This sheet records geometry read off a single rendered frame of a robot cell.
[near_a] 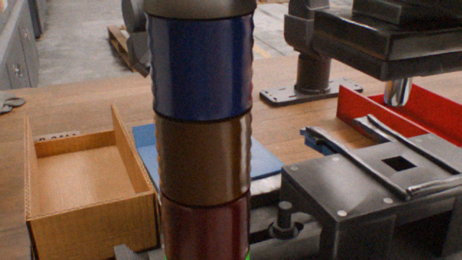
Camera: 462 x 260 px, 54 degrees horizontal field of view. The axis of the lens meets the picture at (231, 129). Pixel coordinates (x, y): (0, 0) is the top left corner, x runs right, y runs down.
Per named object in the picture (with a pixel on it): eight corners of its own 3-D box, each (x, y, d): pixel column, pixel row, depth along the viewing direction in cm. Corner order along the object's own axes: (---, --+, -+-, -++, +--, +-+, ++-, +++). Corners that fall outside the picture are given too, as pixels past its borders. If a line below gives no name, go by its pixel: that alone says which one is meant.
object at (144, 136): (180, 136, 67) (179, 117, 66) (220, 188, 54) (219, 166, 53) (133, 144, 64) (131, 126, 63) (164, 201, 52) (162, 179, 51)
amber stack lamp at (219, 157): (229, 149, 21) (229, 81, 19) (267, 192, 18) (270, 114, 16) (149, 165, 20) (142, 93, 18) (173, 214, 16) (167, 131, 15)
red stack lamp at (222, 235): (230, 211, 22) (229, 152, 21) (264, 261, 19) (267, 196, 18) (154, 231, 21) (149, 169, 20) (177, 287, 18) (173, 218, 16)
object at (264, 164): (233, 124, 71) (233, 107, 69) (286, 170, 58) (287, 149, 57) (191, 133, 68) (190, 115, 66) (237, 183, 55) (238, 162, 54)
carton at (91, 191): (119, 150, 69) (113, 102, 66) (162, 253, 48) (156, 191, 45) (29, 167, 65) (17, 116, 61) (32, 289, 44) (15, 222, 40)
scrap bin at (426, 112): (390, 106, 82) (396, 74, 80) (515, 172, 62) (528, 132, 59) (335, 116, 78) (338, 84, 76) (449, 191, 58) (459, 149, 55)
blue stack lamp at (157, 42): (229, 77, 19) (229, -3, 18) (271, 110, 16) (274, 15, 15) (141, 89, 18) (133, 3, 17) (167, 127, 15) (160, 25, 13)
